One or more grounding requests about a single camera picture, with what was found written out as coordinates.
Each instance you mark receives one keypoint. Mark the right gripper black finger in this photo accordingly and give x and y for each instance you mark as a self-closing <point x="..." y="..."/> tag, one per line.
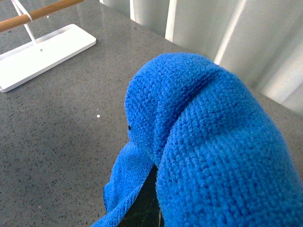
<point x="145" y="211"/>

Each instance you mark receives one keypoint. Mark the blue microfiber cloth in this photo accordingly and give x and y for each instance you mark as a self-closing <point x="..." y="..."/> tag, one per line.
<point x="221" y="160"/>

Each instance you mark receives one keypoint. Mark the white rack with wooden bars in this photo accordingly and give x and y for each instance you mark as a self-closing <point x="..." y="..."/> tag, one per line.
<point x="30" y="60"/>

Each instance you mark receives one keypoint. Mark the white pleated curtain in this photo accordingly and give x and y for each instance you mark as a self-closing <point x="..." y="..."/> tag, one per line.
<point x="259" y="40"/>

